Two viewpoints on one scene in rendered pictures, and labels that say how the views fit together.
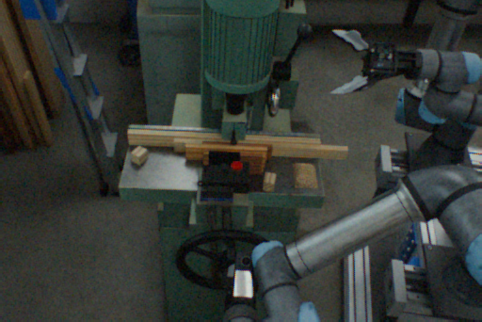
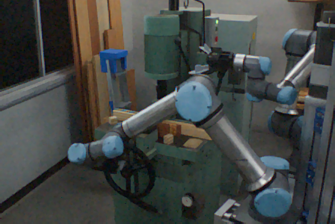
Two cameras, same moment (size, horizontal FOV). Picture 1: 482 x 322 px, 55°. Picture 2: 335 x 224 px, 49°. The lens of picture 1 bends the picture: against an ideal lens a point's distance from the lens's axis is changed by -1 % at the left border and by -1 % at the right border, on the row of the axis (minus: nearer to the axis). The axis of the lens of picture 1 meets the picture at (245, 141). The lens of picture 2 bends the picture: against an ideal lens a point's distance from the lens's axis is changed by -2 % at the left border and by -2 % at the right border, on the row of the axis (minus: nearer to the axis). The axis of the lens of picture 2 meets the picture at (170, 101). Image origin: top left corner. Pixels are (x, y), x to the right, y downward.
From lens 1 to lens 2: 112 cm
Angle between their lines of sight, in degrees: 36
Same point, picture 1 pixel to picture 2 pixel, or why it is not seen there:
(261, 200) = (161, 148)
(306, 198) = (186, 151)
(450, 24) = (290, 63)
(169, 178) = not seen: hidden behind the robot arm
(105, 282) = not seen: outside the picture
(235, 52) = (151, 54)
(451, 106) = (256, 87)
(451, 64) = (250, 59)
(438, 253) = not seen: hidden behind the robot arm
